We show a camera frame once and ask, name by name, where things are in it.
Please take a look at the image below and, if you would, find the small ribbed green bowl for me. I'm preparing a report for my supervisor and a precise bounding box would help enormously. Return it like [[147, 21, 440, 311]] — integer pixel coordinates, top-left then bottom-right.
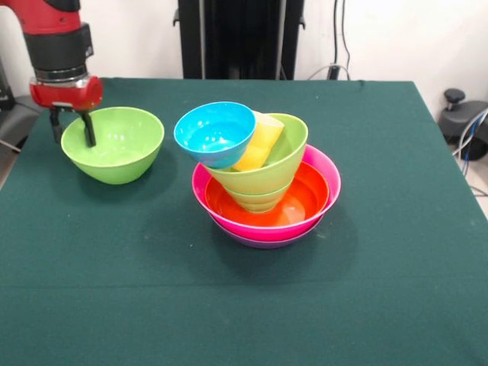
[[224, 181, 291, 214]]

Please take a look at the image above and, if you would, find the blue and white cable bundle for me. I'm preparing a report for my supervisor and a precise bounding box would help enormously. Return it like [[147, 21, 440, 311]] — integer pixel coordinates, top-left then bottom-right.
[[451, 108, 488, 161]]

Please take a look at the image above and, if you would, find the black wall cable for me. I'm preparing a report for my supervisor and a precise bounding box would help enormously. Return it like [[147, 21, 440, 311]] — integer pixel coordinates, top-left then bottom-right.
[[333, 0, 352, 80]]

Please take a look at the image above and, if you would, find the orange bowl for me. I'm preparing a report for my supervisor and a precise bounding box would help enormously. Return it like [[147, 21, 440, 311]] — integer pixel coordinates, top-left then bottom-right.
[[204, 160, 330, 226]]

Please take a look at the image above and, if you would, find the medium green bowl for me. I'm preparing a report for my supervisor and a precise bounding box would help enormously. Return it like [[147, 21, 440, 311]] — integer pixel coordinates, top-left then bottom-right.
[[204, 113, 309, 196]]

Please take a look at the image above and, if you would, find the purple bowl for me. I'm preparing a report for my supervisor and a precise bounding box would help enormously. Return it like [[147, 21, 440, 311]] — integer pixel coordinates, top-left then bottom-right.
[[224, 223, 321, 250]]

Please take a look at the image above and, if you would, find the small blue bowl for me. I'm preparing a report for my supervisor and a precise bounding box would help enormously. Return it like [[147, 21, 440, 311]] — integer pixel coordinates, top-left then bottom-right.
[[173, 101, 257, 170]]

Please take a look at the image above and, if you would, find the black chair with round knob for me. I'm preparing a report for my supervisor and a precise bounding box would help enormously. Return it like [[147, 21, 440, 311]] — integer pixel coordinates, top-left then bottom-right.
[[438, 88, 488, 161]]

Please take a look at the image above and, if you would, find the dark green tablecloth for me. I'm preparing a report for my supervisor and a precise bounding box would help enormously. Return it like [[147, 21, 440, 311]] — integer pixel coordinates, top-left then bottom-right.
[[0, 78, 488, 366]]

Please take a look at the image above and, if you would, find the yellow cup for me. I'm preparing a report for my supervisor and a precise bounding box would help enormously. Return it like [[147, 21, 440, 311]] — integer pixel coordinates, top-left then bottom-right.
[[232, 110, 286, 172]]

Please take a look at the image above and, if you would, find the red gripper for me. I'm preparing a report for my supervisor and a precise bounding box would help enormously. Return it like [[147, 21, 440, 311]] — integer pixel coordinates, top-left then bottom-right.
[[29, 75, 104, 148]]

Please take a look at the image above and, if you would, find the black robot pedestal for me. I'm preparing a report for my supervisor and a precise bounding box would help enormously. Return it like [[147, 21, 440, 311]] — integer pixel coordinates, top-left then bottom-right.
[[173, 0, 306, 81]]

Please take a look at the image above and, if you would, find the pink bowl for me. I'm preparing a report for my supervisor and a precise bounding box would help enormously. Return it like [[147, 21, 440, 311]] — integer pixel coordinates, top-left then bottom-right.
[[191, 143, 342, 242]]

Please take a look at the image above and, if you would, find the black office chair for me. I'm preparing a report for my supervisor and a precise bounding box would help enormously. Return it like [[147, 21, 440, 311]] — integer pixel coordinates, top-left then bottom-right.
[[0, 56, 50, 153]]

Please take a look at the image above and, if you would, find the large green bowl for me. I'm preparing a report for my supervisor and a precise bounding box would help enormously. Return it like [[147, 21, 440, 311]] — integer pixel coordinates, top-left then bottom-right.
[[60, 106, 165, 186]]

